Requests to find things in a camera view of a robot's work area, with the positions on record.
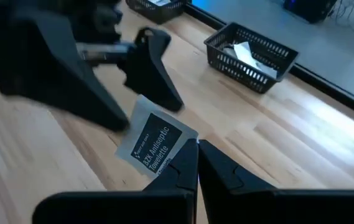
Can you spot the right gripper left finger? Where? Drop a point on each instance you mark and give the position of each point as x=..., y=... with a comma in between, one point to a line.
x=183, y=177

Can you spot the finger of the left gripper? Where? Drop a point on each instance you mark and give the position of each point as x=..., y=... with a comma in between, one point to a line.
x=55, y=68
x=148, y=71

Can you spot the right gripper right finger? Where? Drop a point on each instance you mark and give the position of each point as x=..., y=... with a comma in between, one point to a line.
x=217, y=177

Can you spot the square antiseptic towelette packet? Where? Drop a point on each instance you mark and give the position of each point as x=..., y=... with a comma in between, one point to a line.
x=159, y=2
x=151, y=140

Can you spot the black plastic mesh basket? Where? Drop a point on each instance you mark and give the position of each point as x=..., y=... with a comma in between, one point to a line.
x=151, y=14
x=245, y=74

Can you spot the long white bandage packet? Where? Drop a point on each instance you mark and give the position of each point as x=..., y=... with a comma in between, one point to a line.
x=245, y=53

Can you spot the black equipment box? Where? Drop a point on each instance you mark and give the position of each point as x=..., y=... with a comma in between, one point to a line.
x=310, y=9

